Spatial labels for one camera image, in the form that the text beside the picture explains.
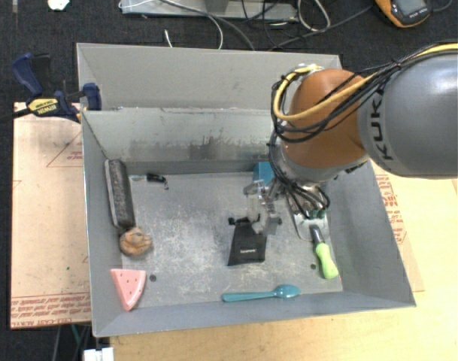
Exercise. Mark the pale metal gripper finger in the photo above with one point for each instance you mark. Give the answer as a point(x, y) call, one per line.
point(254, 210)
point(270, 220)

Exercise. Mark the teal box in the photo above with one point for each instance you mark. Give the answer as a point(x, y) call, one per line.
point(261, 172)

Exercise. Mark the black fabric pouch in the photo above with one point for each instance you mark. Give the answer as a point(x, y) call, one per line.
point(246, 248)

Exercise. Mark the grey metal bin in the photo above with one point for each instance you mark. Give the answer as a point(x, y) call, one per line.
point(198, 216)

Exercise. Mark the teal plastic spoon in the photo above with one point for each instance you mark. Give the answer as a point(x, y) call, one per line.
point(262, 295)

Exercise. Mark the small black clip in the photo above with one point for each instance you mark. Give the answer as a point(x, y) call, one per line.
point(155, 178)

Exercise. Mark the brown toy pastry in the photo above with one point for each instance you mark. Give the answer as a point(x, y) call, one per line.
point(134, 242)

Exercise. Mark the dark green flat block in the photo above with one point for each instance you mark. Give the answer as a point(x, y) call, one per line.
point(120, 194)

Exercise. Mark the pink toy watermelon slice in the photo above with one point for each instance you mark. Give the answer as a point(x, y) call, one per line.
point(129, 286)

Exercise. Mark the brown cardboard board, red print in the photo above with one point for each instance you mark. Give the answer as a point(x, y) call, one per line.
point(44, 201)

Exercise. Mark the black cylinder on white bracket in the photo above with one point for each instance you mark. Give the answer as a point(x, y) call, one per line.
point(301, 226)

